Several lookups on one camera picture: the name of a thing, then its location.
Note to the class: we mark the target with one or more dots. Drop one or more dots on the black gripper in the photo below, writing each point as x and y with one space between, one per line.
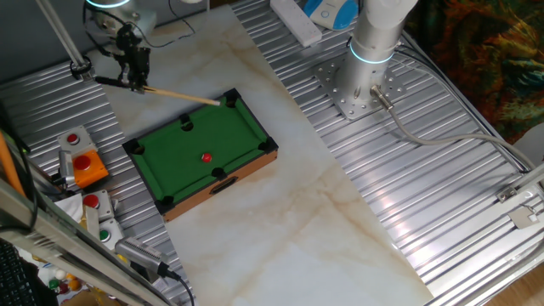
136 51

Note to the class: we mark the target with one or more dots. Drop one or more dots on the brown box with white tissue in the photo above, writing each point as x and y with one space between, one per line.
70 208

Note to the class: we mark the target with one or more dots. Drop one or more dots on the colourful patterned cloth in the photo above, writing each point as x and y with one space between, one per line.
489 51

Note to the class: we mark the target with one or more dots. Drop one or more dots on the black keyboard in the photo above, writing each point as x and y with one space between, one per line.
15 276

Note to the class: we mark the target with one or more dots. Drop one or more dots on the wooden pool cue black butt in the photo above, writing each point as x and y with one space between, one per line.
183 97

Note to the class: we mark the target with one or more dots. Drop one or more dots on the red pool ball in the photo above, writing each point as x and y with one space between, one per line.
206 157

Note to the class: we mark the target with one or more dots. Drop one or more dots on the grey box with red button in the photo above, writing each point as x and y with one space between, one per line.
76 140
100 206

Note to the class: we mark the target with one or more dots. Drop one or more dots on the small metal plate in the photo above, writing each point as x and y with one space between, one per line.
523 217

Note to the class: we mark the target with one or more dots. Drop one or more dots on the small metal bracket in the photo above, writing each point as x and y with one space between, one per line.
506 194

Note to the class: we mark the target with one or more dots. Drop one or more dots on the grey box with green button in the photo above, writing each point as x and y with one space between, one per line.
110 234

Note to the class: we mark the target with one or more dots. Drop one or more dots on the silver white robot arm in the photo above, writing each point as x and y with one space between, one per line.
370 34

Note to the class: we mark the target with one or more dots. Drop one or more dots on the silver depth camera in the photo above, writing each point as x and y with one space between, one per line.
140 255

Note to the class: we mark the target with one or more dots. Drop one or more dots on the aluminium frame bar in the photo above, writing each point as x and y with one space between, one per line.
64 251

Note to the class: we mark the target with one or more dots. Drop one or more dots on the silver metal block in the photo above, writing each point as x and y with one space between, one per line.
66 168

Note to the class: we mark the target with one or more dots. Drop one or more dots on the green felt mini pool table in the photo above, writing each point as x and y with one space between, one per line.
178 157

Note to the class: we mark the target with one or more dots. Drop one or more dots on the orange box with red button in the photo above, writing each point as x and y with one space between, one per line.
91 170

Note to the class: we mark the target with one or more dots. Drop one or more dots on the silver perforated mounting plate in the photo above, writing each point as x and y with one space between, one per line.
331 81

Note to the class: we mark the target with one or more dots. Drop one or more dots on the silver tripod pole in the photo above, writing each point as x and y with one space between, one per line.
61 36

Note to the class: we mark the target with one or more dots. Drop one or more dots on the white power strip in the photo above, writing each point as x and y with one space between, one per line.
297 21

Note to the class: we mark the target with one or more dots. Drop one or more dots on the blue and white device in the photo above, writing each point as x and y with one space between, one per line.
331 15

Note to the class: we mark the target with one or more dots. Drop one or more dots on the orange stick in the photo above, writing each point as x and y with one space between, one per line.
8 166

